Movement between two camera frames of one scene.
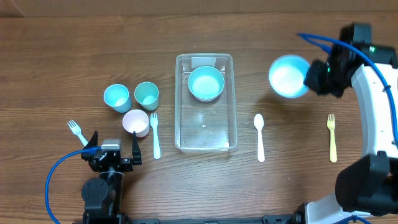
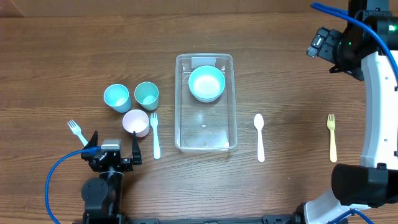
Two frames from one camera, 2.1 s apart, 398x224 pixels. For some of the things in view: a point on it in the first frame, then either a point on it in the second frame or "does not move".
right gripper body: (331, 80) -> (345, 56)
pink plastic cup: (136, 120) does not move
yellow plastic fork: (331, 124) does not move
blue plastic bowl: (287, 74) -> (206, 82)
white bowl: (207, 99) does not move
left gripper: (128, 163) does not move
